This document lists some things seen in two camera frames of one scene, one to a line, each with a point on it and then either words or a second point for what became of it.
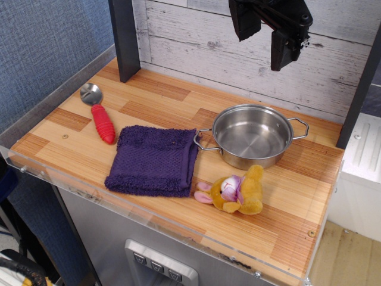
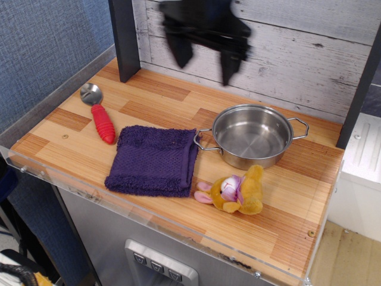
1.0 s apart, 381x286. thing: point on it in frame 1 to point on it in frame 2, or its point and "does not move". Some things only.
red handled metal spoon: x=91 y=93 does not move
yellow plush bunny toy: x=235 y=193 does not move
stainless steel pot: x=251 y=136 does not move
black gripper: x=290 y=19 to x=212 y=24
